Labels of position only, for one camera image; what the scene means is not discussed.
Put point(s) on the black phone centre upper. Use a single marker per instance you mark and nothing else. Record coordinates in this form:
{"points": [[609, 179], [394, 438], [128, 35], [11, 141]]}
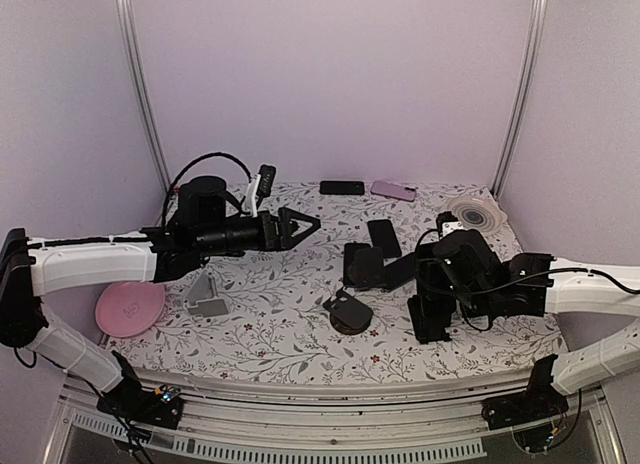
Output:
{"points": [[383, 236]]}

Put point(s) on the black phone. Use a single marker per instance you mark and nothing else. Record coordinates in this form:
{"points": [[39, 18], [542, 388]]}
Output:
{"points": [[334, 187], [383, 236]]}

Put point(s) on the purple phone at back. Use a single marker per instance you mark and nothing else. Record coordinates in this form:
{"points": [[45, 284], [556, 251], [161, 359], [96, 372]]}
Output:
{"points": [[393, 191]]}

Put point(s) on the black stand wooden base front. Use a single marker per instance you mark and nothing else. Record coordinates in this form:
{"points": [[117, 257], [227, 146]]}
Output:
{"points": [[347, 314]]}

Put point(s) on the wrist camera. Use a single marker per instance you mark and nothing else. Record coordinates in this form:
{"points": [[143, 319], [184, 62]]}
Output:
{"points": [[258, 189], [446, 223]]}

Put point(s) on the silver phone stand left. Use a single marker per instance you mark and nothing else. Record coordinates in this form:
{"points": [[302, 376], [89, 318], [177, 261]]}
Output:
{"points": [[202, 298]]}

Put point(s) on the left aluminium frame post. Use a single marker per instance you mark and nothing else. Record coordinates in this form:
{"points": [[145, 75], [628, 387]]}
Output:
{"points": [[124, 9]]}

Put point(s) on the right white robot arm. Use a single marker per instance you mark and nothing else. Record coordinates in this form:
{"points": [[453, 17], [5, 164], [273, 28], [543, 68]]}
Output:
{"points": [[595, 289]]}

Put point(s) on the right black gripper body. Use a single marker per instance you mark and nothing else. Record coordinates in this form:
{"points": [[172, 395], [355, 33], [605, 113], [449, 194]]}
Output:
{"points": [[428, 275]]}

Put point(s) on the black phone at back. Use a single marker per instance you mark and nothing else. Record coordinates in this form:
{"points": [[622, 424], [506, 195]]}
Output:
{"points": [[334, 187]]}

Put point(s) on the front aluminium rail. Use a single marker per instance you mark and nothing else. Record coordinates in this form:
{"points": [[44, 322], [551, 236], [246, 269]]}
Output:
{"points": [[436, 422]]}

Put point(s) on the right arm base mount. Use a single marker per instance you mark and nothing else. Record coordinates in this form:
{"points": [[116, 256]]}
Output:
{"points": [[539, 400]]}

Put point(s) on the right aluminium frame post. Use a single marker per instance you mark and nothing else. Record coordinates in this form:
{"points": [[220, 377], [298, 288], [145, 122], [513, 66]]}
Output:
{"points": [[530, 55]]}

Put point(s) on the pink bowl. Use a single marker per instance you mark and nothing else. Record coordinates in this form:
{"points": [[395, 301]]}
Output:
{"points": [[128, 309]]}

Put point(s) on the white patterned plate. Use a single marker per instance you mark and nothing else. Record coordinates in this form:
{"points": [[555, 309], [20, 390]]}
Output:
{"points": [[481, 214]]}

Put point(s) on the blue phone under stand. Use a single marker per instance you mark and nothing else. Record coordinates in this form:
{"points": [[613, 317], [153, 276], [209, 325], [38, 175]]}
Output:
{"points": [[350, 250]]}

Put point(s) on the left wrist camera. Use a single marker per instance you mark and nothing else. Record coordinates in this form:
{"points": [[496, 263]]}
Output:
{"points": [[258, 189]]}

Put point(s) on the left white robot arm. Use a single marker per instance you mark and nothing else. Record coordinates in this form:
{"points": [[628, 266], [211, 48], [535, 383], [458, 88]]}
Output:
{"points": [[32, 268]]}

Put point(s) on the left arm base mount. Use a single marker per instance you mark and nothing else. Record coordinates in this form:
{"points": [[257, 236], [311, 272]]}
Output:
{"points": [[161, 407]]}

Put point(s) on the floral table mat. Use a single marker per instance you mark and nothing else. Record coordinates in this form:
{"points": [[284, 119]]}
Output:
{"points": [[277, 330]]}

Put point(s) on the aluminium frame post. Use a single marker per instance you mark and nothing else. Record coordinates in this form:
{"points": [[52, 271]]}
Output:
{"points": [[530, 55], [124, 9]]}

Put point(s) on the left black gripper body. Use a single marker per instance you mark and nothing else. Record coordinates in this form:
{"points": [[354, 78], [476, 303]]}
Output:
{"points": [[215, 240]]}

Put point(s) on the black folding phone stand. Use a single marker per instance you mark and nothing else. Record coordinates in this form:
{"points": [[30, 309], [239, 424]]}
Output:
{"points": [[431, 316]]}

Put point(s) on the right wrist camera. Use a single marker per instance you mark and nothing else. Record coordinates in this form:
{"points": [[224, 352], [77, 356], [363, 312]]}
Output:
{"points": [[446, 223]]}

